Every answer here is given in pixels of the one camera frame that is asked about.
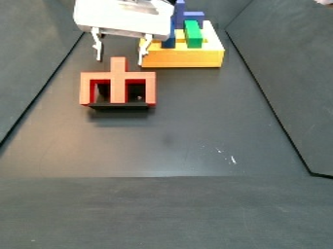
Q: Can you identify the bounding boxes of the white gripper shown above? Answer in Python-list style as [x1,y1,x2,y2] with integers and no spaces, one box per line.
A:
[72,0,174,66]

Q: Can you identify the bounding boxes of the red cross block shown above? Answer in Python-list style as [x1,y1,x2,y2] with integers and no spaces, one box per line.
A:
[79,57,156,106]

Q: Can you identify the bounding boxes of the yellow base board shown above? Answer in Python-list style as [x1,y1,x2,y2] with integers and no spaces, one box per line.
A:
[142,20,224,68]

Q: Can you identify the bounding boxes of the blue long block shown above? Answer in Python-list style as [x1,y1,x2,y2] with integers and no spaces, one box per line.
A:
[162,20,175,49]

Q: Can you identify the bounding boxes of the purple cross block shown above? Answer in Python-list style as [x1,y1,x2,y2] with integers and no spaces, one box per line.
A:
[171,0,206,29]

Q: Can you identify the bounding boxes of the green long block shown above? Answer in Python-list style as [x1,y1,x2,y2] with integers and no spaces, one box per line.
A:
[183,20,203,49]

